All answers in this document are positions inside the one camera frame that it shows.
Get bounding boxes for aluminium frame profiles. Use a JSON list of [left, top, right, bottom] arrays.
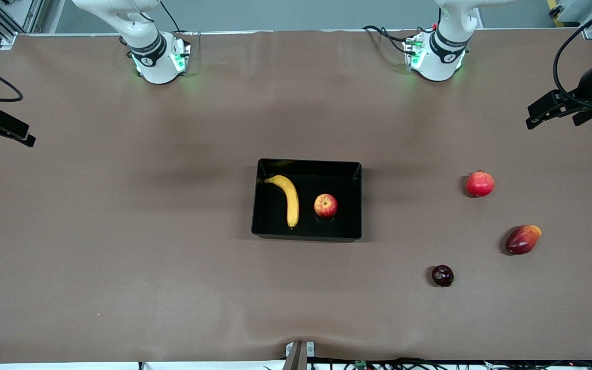
[[0, 0, 45, 44]]

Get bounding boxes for black left base cables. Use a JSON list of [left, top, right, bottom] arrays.
[[363, 25, 417, 54]]

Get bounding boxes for red yellow apple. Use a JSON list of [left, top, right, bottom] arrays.
[[313, 193, 339, 218]]

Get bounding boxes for black rectangular plastic box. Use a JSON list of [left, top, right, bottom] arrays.
[[251, 158, 363, 243]]

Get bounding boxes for yellow banana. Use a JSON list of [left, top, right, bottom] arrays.
[[264, 175, 300, 230]]

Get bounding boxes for dark purple plum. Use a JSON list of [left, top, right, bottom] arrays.
[[432, 265, 454, 287]]

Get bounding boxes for red yellow mango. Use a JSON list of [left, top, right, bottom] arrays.
[[505, 225, 543, 255]]

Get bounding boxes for yellow black floor tape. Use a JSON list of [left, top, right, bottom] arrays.
[[547, 0, 565, 28]]

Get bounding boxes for brown table mat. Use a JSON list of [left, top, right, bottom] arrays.
[[0, 28, 592, 363]]

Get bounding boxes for brown camera post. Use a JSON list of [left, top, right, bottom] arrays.
[[283, 341, 308, 370]]

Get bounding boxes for tangled black cables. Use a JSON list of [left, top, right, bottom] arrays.
[[263, 357, 592, 370]]

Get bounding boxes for black right base cable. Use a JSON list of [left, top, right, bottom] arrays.
[[160, 0, 180, 33]]

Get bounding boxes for red pomegranate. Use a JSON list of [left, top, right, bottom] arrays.
[[466, 170, 495, 198]]

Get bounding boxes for grey metal bracket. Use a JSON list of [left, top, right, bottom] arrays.
[[286, 341, 316, 358]]

